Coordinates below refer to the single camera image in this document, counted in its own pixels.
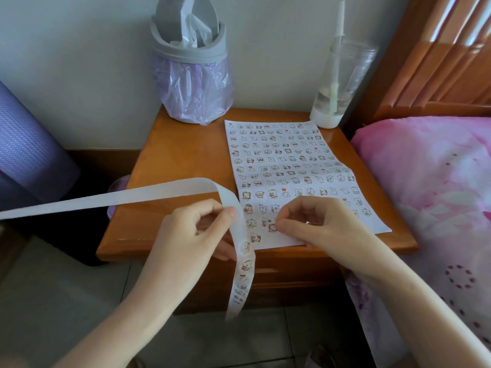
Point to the pink slipper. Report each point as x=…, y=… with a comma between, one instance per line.
x=320, y=358

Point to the wooden nightstand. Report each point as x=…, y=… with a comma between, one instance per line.
x=172, y=149

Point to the rows of stuck cartoon stickers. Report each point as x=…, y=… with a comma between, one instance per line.
x=276, y=137

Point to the white backing scraps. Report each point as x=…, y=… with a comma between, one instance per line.
x=188, y=30

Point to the grey trash bin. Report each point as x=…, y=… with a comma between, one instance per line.
x=188, y=53

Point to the person's left hand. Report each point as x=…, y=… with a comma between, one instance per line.
x=180, y=249

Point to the white straw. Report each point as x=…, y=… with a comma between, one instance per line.
x=340, y=17

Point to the person's right hand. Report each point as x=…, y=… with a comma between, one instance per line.
x=337, y=233

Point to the person's right forearm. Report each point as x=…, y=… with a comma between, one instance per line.
x=429, y=318

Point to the wooden bed headboard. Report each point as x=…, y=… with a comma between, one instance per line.
x=433, y=72

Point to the white paper sheet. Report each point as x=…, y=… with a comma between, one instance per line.
x=376, y=222

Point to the purple plastic bin bag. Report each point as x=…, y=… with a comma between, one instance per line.
x=195, y=91

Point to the pink floral bedding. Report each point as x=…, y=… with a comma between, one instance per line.
x=441, y=172

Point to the clear cup with white base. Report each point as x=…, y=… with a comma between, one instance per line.
x=325, y=119

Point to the long white sticker strip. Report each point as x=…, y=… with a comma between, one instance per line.
x=115, y=198

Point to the purple rolled mat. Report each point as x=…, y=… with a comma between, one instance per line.
x=30, y=149

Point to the person's left forearm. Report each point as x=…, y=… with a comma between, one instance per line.
x=111, y=329

